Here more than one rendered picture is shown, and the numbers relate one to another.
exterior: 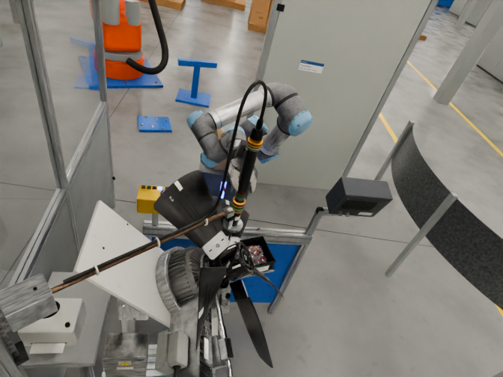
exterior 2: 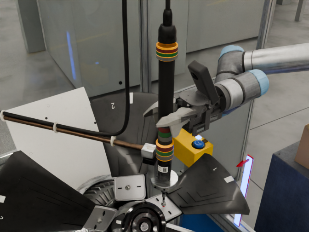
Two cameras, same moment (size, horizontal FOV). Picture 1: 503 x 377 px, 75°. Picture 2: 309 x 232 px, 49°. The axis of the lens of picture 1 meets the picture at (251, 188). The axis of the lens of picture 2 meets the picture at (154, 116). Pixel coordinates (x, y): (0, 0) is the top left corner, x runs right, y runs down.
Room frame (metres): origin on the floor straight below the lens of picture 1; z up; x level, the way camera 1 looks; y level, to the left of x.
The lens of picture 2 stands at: (0.58, -0.56, 1.89)
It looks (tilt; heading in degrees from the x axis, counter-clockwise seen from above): 33 degrees down; 71
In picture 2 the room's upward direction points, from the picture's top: straight up
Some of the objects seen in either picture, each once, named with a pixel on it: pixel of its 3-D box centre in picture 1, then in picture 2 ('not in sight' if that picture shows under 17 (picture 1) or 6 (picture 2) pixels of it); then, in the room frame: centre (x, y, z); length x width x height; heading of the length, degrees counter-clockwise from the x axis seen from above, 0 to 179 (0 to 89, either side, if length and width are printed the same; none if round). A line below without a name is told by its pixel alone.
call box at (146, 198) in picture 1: (156, 200); (190, 148); (1.07, 0.41, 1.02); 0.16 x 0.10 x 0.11; 107
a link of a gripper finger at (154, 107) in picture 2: (233, 185); (159, 114); (0.81, 0.06, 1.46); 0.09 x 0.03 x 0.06; 7
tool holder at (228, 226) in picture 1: (233, 217); (160, 165); (0.80, 0.03, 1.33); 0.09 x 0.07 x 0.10; 142
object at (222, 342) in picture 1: (225, 348); not in sight; (0.48, -0.06, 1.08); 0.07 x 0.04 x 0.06; 27
